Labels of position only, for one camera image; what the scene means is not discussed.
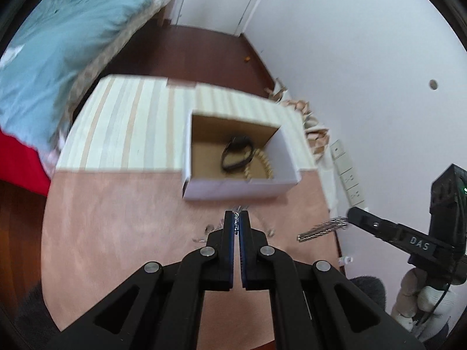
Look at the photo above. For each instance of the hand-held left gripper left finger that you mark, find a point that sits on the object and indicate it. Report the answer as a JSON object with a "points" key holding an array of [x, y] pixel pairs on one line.
{"points": [[229, 248]]}

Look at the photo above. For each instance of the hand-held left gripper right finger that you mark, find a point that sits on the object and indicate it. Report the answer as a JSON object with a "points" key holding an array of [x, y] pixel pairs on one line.
{"points": [[243, 251]]}

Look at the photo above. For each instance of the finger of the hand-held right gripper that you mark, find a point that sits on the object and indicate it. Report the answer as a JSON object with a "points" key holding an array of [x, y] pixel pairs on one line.
{"points": [[386, 231]]}

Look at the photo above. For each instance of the white cardboard box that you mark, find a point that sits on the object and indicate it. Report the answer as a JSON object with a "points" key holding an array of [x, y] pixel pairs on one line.
{"points": [[240, 189]]}

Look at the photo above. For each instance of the person's right hand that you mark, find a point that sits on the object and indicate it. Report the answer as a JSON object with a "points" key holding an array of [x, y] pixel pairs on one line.
{"points": [[419, 299]]}

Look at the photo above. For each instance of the grey fuzzy rug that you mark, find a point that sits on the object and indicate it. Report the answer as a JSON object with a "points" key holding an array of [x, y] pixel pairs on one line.
{"points": [[368, 291]]}

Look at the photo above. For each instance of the pink mat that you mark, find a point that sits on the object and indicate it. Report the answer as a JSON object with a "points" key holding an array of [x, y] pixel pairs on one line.
{"points": [[120, 233]]}

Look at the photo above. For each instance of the pile of wood pieces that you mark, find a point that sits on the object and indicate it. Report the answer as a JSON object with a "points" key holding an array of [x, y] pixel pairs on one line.
{"points": [[313, 127]]}

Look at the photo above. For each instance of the striped tablecloth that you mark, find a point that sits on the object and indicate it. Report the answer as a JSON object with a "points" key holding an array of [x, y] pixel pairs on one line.
{"points": [[138, 124]]}

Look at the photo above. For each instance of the red cloth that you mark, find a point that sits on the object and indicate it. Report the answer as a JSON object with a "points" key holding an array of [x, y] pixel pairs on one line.
{"points": [[22, 164]]}

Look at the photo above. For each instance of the patterned mattress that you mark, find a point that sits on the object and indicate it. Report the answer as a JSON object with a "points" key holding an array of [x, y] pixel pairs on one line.
{"points": [[105, 54]]}

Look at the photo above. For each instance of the white door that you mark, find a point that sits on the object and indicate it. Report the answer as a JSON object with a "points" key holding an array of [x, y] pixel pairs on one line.
{"points": [[215, 0]]}

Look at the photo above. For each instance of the light blue blanket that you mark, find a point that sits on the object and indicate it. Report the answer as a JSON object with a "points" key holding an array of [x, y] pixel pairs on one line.
{"points": [[62, 62]]}

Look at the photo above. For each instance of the white wall socket panel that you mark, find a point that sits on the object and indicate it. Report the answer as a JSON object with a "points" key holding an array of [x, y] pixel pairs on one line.
{"points": [[348, 178]]}

